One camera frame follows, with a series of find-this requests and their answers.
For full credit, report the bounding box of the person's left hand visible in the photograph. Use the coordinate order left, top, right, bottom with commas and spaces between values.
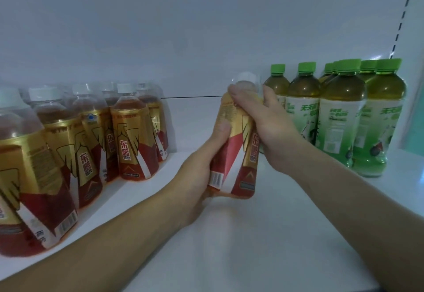
161, 119, 233, 230

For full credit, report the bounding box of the person's right hand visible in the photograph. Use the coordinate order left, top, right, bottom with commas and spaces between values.
228, 84, 309, 177

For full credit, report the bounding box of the gold-red bottle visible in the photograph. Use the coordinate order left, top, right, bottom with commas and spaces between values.
208, 71, 263, 200

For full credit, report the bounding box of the row of green-capped bottles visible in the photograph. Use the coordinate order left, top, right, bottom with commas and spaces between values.
264, 58, 408, 178

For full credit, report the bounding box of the white metal shelf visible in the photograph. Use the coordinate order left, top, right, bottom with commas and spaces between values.
0, 0, 424, 292

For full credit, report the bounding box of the row of amber drink bottles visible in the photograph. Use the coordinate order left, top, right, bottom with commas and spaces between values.
0, 82, 170, 258

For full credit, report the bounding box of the person's left forearm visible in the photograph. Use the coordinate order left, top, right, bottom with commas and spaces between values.
0, 189, 193, 292

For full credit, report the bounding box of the person's right forearm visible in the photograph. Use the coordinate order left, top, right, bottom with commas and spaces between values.
281, 149, 424, 292

